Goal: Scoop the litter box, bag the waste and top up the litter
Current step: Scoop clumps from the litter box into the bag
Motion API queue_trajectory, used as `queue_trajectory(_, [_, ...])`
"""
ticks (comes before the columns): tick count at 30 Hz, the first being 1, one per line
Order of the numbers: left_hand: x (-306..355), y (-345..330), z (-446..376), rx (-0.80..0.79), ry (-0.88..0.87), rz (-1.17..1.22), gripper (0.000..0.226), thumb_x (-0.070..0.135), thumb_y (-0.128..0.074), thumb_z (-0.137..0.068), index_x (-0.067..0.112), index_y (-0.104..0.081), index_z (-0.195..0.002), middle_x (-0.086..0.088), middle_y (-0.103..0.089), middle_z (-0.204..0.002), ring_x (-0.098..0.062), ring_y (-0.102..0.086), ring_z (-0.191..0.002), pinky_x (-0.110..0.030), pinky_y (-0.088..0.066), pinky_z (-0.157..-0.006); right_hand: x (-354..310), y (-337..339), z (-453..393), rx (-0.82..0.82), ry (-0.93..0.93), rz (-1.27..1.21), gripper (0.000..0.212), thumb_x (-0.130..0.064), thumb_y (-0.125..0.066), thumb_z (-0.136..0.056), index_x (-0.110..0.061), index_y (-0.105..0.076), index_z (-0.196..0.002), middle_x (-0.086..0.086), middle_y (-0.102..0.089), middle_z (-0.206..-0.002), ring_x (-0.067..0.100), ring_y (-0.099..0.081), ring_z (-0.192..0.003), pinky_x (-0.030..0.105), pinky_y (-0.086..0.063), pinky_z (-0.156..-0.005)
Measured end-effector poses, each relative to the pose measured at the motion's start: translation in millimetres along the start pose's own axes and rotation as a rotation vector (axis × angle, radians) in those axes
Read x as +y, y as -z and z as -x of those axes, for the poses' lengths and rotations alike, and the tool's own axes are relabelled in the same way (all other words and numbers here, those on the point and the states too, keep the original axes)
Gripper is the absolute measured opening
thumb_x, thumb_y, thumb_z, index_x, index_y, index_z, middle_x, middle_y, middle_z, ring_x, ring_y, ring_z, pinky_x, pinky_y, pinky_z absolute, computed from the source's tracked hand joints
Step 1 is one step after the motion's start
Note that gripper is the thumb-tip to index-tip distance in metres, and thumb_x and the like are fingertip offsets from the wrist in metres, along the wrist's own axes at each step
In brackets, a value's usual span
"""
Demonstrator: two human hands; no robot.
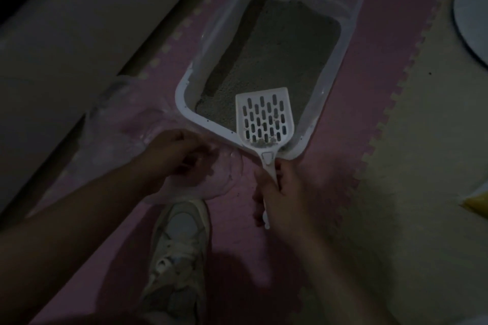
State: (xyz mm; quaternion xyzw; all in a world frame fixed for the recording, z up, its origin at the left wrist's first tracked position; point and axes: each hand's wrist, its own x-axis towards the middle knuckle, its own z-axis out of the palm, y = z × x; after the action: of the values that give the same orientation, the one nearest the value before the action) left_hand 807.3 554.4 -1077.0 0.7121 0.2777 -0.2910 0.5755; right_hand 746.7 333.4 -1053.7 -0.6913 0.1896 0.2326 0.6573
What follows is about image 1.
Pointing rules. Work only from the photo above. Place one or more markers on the person's right hand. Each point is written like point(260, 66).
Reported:
point(282, 203)

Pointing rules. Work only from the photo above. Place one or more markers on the person's left hand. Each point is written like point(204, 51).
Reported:
point(171, 157)

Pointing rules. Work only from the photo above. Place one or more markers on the clear plastic bag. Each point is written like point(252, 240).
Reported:
point(114, 126)

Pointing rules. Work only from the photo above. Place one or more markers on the white slotted litter scoop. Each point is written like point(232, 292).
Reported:
point(265, 119)

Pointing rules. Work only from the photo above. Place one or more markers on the person's left forearm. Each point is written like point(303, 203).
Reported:
point(65, 241)

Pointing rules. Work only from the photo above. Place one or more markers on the person's right forearm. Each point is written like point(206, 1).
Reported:
point(335, 279)

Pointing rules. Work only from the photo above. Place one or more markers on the white sneaker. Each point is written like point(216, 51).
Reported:
point(177, 256)

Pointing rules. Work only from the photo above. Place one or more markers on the yellow plastic bag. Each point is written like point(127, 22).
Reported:
point(476, 203)

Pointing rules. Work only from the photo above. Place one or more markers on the pink foam floor mat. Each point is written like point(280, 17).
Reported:
point(381, 31)

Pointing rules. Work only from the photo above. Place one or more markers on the white standing fan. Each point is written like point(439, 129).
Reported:
point(474, 16)

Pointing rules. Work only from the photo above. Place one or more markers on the white bed frame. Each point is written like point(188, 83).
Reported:
point(76, 50)

